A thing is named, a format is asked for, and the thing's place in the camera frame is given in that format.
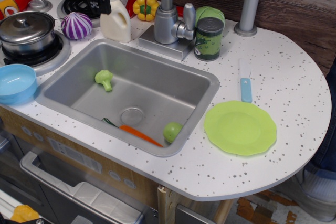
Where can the silver toy faucet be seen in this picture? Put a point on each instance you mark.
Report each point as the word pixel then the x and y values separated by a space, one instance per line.
pixel 169 35

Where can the yellow object on floor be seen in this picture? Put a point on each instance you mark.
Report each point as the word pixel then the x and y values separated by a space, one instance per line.
pixel 24 213

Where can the front left stove burner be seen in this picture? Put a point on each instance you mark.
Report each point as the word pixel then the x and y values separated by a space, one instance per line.
pixel 44 61

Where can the grey white shoe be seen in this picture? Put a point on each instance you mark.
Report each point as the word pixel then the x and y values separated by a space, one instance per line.
pixel 314 194

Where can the toy oven door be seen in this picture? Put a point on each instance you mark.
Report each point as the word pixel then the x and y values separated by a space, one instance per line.
pixel 77 197

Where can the grey stove knob front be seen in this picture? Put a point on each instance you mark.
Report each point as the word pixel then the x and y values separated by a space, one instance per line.
pixel 39 5

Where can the green toy broccoli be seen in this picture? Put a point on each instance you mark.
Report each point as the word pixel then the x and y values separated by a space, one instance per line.
pixel 104 78

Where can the red ketchup bottle toy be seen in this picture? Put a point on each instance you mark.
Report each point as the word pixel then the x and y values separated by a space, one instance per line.
pixel 9 7

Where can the purple striped toy onion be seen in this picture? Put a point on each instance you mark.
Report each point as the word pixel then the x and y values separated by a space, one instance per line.
pixel 76 26

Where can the orange toy carrot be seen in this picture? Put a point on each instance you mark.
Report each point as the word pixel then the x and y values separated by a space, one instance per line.
pixel 134 132

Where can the green toy apple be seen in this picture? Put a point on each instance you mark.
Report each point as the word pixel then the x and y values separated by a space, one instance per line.
pixel 171 131

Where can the yellow toy bell pepper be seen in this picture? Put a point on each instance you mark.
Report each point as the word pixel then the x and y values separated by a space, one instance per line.
pixel 145 10

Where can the grey metal pole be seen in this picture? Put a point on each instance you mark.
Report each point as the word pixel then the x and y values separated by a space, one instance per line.
pixel 246 26

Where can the blue plastic bowl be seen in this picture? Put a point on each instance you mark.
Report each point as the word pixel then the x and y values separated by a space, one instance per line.
pixel 18 83

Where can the grey metal sink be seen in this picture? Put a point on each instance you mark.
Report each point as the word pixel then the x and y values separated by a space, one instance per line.
pixel 148 92

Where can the green plastic plate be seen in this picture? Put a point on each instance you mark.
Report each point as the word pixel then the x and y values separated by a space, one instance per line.
pixel 240 128

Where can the green label tin can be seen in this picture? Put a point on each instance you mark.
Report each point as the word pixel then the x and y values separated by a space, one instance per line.
pixel 208 38

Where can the blue handled toy knife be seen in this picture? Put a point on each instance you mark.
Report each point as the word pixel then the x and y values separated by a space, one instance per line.
pixel 245 81

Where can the green toy cabbage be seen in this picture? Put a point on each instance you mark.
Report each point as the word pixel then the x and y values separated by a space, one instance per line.
pixel 207 11

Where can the white detergent bottle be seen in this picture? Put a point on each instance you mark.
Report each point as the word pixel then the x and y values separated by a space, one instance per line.
pixel 117 24

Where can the steel pot with lid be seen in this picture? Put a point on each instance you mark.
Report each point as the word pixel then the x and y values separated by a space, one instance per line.
pixel 27 32

